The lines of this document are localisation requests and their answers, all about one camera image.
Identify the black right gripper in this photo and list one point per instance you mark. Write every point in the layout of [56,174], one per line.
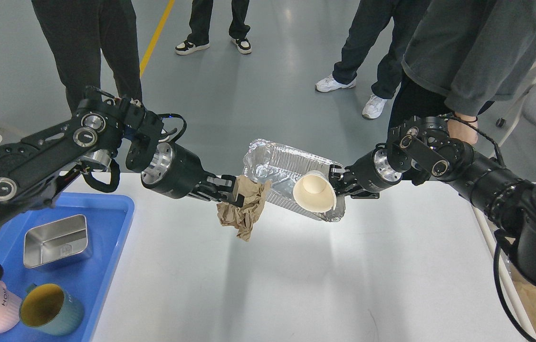
[366,178]

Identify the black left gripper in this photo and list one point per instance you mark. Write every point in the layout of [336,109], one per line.
[175,171]

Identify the white paper cup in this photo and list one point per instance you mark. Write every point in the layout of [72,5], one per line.
[314,193]

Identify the crushed clear plastic bottle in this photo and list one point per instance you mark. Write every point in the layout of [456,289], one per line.
[283,166]

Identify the stainless steel rectangular tray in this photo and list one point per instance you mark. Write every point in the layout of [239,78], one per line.
[57,244]

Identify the blue-green mug yellow inside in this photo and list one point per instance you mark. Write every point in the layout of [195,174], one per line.
[51,309]

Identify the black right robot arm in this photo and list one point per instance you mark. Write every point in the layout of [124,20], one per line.
[424,143]

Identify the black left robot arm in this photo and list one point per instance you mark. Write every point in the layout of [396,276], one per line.
[37,169]

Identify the bystander bare hand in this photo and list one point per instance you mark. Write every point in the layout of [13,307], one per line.
[461,131]

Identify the blue plastic tray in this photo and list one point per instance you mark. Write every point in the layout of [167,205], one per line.
[108,220]

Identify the person with grey sneakers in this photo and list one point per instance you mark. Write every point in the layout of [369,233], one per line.
[464,56]

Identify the person in cream top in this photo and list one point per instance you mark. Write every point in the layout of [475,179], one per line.
[82,33]

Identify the white plastic bin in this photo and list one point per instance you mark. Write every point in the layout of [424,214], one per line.
[505,274]

